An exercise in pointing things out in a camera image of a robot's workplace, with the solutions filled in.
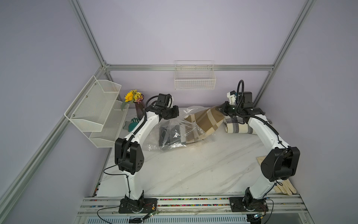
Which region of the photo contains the cream plaid scarf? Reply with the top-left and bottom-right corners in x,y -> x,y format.
223,116 -> 257,135

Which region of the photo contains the white wire wall basket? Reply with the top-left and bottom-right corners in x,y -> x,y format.
174,60 -> 216,90

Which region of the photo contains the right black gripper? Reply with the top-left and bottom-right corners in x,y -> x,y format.
216,102 -> 243,118

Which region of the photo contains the purple ribbed glass vase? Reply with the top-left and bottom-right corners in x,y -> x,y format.
134,102 -> 145,120

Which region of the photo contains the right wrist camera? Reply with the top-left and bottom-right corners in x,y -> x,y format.
227,91 -> 238,105

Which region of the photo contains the tan plaid scarf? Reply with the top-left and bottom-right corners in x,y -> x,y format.
184,106 -> 225,144

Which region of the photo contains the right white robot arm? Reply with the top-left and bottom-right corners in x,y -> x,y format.
218,91 -> 300,207

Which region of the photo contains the aluminium front rail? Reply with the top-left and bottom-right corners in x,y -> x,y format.
77,194 -> 308,217

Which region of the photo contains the white two-tier mesh shelf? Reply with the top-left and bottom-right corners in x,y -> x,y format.
64,76 -> 129,148

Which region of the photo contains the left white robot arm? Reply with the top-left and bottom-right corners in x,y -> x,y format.
115,93 -> 179,203

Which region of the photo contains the green white work glove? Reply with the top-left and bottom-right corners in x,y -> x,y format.
128,117 -> 140,132

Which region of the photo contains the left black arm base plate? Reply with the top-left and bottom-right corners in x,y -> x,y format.
118,198 -> 158,214

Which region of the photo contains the black cream checked scarf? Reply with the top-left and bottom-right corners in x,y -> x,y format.
158,125 -> 182,148

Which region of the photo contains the clear plastic vacuum bag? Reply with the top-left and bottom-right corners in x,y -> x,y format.
145,106 -> 224,152

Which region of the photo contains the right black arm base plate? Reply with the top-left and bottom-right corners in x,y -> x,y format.
229,197 -> 269,212

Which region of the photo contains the yellow flower bouquet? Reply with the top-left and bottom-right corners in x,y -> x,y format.
121,90 -> 144,110

